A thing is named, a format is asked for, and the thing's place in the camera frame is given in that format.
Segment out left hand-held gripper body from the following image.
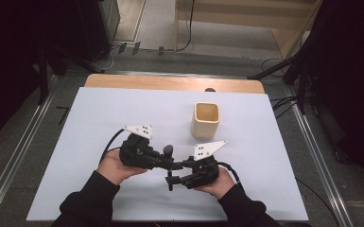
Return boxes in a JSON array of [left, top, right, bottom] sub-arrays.
[[118, 124, 164, 170]]

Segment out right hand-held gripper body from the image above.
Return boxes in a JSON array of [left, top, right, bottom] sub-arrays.
[[182, 140, 229, 190]]

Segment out black makeup brush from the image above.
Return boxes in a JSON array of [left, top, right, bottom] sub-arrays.
[[163, 144, 175, 192]]

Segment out beige square cup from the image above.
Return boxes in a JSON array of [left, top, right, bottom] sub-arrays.
[[191, 101, 221, 140]]

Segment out person's right hand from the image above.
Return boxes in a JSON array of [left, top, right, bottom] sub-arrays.
[[193, 166, 236, 201]]

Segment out person's left hand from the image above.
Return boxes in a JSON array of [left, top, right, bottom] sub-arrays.
[[95, 148, 148, 186]]

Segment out white table mat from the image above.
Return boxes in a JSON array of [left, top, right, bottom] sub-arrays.
[[26, 87, 309, 222]]

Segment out black tape strip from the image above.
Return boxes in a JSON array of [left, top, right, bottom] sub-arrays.
[[56, 105, 71, 126]]

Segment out black tripod stand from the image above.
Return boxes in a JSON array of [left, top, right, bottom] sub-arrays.
[[37, 41, 106, 106], [247, 55, 311, 115]]

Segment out black cabinet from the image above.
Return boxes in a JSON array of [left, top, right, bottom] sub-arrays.
[[75, 0, 121, 61]]

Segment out black curtain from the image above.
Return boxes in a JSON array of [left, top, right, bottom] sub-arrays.
[[306, 0, 364, 192], [0, 0, 80, 150]]

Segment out light wooden furniture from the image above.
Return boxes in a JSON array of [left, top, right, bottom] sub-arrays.
[[173, 0, 324, 60]]

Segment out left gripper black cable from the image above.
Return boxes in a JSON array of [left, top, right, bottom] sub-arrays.
[[98, 128, 130, 166]]

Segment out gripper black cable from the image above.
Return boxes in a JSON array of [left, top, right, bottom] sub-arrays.
[[217, 161, 244, 191], [98, 128, 130, 166]]

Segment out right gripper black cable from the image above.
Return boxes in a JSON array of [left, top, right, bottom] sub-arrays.
[[217, 161, 244, 191]]

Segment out white floor cable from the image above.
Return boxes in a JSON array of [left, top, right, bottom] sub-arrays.
[[96, 46, 121, 72]]

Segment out black floor cables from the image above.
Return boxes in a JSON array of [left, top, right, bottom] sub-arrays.
[[260, 58, 299, 120]]

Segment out metal floor rail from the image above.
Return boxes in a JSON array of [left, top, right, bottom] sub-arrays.
[[284, 87, 355, 227], [0, 93, 55, 227]]

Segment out thin black floor cable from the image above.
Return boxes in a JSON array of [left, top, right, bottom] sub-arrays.
[[295, 177, 339, 227]]

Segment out hanging black cable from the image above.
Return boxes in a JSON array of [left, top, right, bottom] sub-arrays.
[[175, 0, 197, 53]]

